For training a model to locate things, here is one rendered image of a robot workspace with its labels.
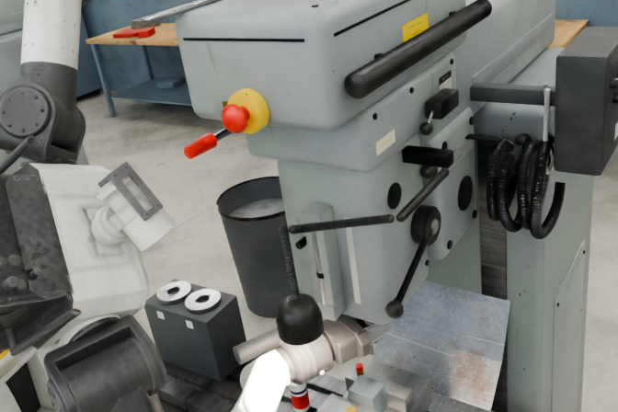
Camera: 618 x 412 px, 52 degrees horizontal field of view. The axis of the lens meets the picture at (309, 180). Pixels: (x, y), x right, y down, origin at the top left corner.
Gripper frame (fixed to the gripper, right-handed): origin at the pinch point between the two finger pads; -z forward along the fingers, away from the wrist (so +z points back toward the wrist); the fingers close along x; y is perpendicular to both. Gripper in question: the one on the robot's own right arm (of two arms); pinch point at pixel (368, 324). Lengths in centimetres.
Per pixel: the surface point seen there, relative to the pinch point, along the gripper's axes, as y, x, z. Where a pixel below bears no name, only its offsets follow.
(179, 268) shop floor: 123, 258, -29
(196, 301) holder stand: 11, 48, 20
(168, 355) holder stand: 28, 54, 29
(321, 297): -14.6, -5.1, 12.0
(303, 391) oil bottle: 24.4, 16.9, 8.5
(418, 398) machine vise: 23.8, -1.5, -10.0
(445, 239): -15.5, -5.9, -15.5
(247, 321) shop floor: 123, 181, -39
